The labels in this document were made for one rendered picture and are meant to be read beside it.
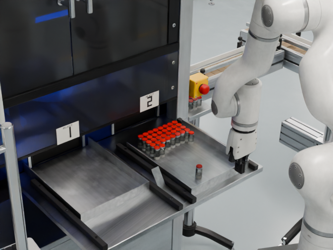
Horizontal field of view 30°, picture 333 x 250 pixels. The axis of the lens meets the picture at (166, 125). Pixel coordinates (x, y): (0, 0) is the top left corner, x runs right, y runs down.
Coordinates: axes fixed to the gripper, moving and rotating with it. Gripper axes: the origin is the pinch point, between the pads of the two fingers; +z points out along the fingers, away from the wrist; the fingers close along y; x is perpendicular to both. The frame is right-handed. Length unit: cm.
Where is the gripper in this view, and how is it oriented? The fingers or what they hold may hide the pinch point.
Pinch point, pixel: (240, 166)
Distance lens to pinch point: 206.3
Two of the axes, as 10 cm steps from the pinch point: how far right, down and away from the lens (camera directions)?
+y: -7.6, 3.2, -5.6
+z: -0.2, 8.6, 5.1
